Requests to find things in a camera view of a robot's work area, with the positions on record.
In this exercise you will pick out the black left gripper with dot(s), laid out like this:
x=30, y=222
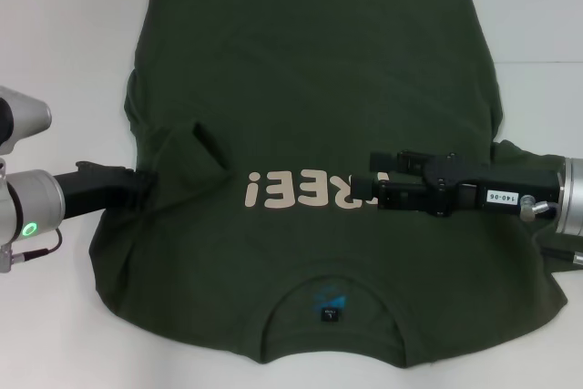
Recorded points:
x=91, y=188

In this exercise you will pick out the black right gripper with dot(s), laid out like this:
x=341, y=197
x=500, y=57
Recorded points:
x=510, y=184

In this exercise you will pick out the dark green FREE t-shirt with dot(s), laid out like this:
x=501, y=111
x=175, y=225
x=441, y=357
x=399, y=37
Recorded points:
x=291, y=88

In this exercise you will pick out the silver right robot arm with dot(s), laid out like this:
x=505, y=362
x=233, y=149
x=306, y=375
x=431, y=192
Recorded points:
x=571, y=197

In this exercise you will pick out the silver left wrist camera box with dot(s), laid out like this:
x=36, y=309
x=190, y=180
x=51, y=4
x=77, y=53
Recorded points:
x=29, y=111

